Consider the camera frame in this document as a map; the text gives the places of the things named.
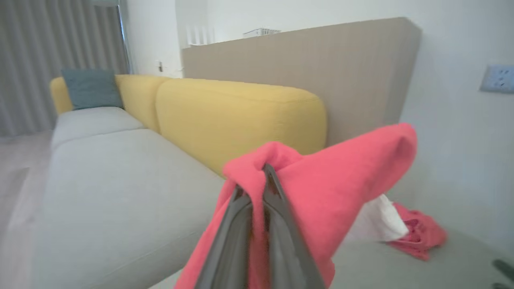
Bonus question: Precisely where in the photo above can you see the beige wooden partition panel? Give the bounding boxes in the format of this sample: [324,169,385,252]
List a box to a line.
[181,17,423,148]

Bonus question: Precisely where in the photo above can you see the yellow sofa armrest cushion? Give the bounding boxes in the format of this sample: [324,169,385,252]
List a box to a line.
[49,76,75,116]

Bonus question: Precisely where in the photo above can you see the large grey sofa seat cushion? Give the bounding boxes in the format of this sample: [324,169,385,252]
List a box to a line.
[151,227,514,289]

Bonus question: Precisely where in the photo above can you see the grey pleated curtain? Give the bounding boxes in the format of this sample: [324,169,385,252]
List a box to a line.
[0,0,130,137]

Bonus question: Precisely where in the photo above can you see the long yellow sofa back cushion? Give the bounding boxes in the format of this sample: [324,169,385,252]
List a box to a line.
[156,78,328,178]

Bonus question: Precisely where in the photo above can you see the teal throw pillow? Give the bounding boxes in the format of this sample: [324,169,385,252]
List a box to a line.
[61,68,124,111]

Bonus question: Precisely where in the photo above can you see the white slatted object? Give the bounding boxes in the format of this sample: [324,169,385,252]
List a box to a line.
[185,25,216,47]

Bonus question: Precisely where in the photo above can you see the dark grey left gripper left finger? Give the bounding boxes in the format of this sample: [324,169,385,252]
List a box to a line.
[194,186,254,289]

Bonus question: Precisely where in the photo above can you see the red shorts white trim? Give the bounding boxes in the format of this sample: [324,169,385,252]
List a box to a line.
[388,202,447,261]

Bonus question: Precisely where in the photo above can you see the blue-grey wall socket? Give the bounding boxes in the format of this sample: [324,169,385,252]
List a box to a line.
[479,64,514,95]

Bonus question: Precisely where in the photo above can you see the red basketball jersey white sleeves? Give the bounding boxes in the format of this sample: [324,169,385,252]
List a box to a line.
[173,122,418,289]

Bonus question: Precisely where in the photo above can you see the chrome vertical pole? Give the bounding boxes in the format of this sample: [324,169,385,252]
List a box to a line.
[116,0,134,75]

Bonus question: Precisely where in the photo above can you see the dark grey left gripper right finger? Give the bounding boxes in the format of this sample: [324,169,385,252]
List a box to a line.
[262,163,326,289]

